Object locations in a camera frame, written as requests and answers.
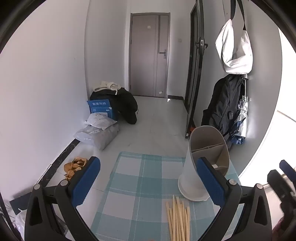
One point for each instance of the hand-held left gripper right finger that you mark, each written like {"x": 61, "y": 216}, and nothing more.
{"x": 209, "y": 183}

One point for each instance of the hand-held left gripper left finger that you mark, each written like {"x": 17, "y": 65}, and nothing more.
{"x": 86, "y": 183}

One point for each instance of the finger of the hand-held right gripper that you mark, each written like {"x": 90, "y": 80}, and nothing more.
{"x": 285, "y": 165}

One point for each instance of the grey white utensil holder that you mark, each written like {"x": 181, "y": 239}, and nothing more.
{"x": 189, "y": 173}

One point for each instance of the pile of wooden chopsticks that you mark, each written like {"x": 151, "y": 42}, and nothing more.
{"x": 177, "y": 222}

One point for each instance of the tan shoe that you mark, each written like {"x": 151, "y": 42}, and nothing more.
{"x": 70, "y": 170}
{"x": 79, "y": 161}

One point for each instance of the grey plastic package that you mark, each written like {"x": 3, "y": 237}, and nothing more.
{"x": 99, "y": 138}

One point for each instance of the small orange item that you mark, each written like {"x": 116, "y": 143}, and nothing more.
{"x": 192, "y": 129}

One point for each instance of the blue checked mat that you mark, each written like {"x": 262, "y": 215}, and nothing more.
{"x": 143, "y": 185}

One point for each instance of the white plastic bag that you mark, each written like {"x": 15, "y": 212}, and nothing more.
{"x": 99, "y": 120}

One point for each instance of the silver folded umbrella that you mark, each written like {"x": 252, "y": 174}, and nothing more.
{"x": 242, "y": 113}

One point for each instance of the dark blue board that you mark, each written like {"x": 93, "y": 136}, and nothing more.
{"x": 19, "y": 204}

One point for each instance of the clear plastic bag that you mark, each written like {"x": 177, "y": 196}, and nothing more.
{"x": 20, "y": 222}

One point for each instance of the blue cardboard box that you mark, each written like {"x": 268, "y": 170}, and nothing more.
{"x": 99, "y": 106}

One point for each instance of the black hanging jacket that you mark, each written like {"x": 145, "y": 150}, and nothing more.
{"x": 222, "y": 104}

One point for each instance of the black clothes heap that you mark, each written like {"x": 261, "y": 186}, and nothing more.
{"x": 124, "y": 104}

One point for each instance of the cream cloth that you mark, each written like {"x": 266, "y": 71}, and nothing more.
{"x": 108, "y": 85}

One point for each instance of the black framed door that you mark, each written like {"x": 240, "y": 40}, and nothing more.
{"x": 196, "y": 81}

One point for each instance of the white hanging bag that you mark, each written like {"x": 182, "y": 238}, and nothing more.
{"x": 235, "y": 51}

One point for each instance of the grey door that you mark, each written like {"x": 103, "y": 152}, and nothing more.
{"x": 143, "y": 58}

